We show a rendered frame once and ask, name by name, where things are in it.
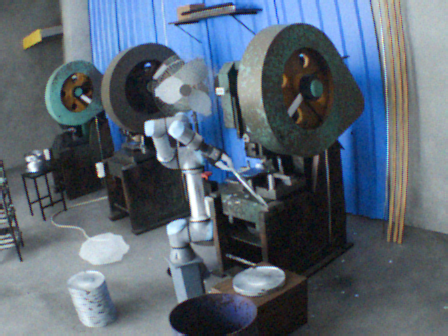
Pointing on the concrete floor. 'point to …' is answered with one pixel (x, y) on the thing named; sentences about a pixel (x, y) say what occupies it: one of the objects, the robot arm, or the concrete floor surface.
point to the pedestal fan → (192, 75)
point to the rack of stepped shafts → (10, 236)
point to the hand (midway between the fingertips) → (231, 167)
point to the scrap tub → (214, 316)
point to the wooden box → (277, 304)
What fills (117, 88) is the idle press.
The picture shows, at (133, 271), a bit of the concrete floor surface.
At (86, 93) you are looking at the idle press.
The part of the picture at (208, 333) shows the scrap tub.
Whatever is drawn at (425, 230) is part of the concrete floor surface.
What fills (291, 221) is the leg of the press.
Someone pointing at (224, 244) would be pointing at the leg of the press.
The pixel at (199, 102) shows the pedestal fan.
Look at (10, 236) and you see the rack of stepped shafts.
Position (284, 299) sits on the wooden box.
